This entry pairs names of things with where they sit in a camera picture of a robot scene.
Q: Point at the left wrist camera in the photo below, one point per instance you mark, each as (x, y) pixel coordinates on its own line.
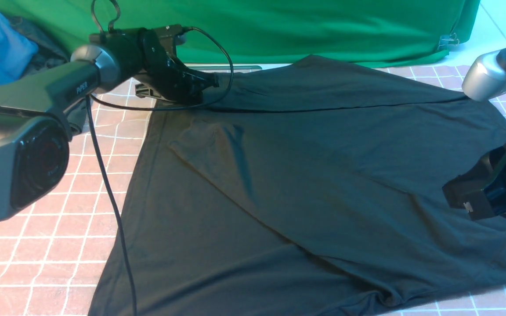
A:
(171, 36)

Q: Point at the dark gray crumpled garment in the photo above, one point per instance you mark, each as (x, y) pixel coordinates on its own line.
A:
(49, 55)

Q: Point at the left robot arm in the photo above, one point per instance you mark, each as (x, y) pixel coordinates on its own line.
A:
(34, 127)

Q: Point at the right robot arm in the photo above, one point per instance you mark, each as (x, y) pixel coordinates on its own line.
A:
(486, 78)

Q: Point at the dark gray long-sleeved shirt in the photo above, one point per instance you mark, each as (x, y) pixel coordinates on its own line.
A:
(311, 190)

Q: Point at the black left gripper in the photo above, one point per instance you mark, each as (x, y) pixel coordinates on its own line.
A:
(138, 53)

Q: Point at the green backdrop cloth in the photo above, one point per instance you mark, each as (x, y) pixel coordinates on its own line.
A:
(373, 33)

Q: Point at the metal binder clip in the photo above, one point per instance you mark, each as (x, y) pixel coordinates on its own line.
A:
(447, 41)

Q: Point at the pink white-grid tablecloth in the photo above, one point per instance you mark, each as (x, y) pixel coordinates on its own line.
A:
(52, 254)

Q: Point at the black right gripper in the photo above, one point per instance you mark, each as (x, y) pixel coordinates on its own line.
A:
(482, 190)

